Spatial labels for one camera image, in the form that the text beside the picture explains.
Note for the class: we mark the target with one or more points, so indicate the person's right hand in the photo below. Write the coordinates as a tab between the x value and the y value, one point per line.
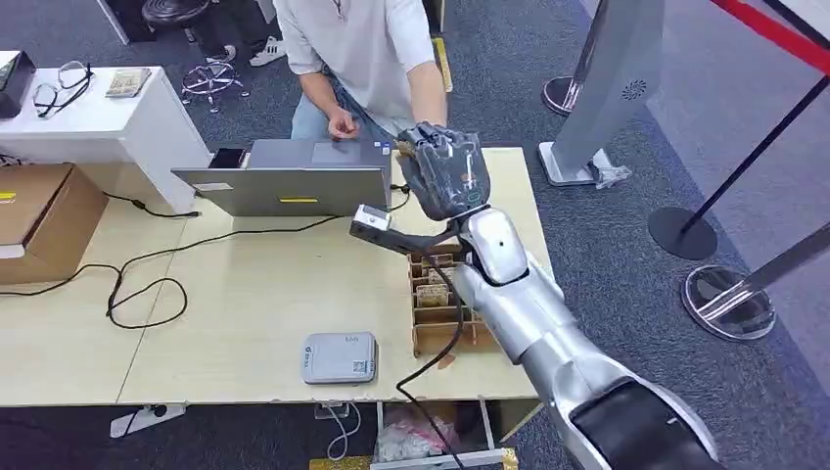
342	124

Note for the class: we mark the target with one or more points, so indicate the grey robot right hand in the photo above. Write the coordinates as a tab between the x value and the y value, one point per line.
447	172

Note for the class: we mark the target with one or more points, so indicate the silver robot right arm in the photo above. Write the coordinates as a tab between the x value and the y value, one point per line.
551	324

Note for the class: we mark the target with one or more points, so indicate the grey laptop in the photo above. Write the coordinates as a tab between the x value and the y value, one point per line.
292	188

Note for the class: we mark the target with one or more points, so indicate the seated person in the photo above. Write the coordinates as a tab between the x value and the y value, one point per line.
350	39

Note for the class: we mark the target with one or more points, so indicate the tan printed card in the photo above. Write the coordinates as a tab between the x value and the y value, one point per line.
438	261
442	277
432	296

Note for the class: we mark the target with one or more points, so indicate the bystander person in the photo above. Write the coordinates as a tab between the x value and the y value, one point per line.
266	52

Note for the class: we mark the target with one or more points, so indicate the yellow floor tape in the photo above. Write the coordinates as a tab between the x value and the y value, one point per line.
443	61

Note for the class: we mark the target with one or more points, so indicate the black phone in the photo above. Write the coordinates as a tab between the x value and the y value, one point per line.
227	157

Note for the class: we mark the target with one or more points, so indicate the chrome stanchion with dark base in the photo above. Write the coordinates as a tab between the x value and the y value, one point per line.
561	96

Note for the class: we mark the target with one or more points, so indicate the crumpled clear plastic wrap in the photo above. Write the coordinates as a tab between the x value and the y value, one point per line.
611	175

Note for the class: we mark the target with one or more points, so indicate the wooden card box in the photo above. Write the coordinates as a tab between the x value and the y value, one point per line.
431	337

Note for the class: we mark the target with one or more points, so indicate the silver kiosk stand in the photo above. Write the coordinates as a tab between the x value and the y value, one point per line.
603	78

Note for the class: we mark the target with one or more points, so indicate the small brown card scrap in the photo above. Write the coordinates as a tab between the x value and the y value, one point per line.
446	361

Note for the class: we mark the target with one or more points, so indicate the black stool with chrome base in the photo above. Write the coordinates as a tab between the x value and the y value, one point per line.
175	10

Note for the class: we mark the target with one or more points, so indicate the grey card reader device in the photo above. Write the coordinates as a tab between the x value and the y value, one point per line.
339	358

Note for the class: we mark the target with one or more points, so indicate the stack of tan cards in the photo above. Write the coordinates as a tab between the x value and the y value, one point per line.
128	82

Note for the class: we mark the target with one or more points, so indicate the white cabinet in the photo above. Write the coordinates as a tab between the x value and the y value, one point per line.
104	130

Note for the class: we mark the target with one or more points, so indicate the black stanchion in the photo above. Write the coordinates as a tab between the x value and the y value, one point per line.
681	233

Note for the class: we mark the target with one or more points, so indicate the open storage bin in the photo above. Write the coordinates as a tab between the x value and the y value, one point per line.
389	408

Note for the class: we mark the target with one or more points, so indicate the clear plastic bag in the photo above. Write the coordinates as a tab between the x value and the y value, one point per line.
415	438

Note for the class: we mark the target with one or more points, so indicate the black-rimmed glasses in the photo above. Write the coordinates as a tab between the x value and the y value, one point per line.
45	97

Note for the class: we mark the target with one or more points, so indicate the yellow floor object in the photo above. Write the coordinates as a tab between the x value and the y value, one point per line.
337	464

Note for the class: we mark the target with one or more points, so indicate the brown cardboard box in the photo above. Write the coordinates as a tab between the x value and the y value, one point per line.
45	220

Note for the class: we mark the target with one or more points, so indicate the black desk device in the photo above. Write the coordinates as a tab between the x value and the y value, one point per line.
14	83

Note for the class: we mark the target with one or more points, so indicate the white power strip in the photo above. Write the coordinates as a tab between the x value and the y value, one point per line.
146	418

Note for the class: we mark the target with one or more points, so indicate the red barrier belt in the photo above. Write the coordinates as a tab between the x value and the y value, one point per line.
771	31

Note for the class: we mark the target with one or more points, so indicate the black barrier belt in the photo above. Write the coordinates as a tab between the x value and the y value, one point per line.
801	23

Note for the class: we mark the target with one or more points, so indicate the black camera bracket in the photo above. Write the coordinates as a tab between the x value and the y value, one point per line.
402	241

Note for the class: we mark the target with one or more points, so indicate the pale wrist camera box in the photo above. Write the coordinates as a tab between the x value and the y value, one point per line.
373	217

